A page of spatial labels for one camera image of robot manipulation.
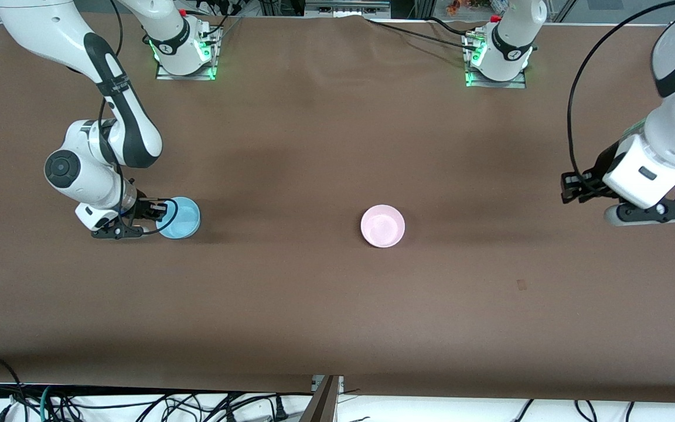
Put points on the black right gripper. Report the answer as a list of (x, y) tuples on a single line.
[(143, 208)]

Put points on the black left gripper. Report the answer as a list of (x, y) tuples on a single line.
[(600, 165)]

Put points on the blue plastic bowl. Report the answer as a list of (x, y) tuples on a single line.
[(188, 220)]

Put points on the pink plastic bowl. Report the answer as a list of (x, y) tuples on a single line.
[(382, 227)]

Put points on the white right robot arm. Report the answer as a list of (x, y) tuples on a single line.
[(50, 29)]

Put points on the brown table cover sheet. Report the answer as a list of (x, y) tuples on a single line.
[(337, 146)]

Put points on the orange colourful background object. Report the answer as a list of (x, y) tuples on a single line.
[(460, 6)]

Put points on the black power plug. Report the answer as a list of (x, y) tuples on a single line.
[(280, 410)]

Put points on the dark brown support beam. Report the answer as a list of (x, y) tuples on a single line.
[(323, 407)]

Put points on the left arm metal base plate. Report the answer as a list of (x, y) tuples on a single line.
[(495, 84)]

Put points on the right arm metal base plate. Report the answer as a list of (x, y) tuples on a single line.
[(185, 77)]

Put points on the silver metal bracket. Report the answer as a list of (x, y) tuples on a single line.
[(316, 382)]

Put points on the silver aluminium frame rail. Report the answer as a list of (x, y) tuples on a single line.
[(346, 7)]

